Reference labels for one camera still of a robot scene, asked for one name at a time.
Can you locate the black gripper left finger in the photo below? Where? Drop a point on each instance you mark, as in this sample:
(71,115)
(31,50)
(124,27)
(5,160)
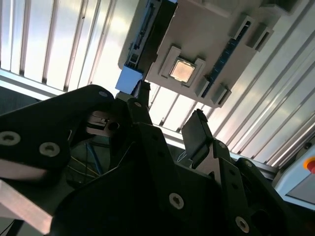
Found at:
(37,123)

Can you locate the hard disk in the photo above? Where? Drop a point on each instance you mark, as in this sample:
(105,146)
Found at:
(129,78)

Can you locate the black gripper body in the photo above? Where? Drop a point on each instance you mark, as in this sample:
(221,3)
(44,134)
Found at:
(137,201)

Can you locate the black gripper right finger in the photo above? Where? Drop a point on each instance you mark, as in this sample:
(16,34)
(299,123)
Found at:
(197,137)

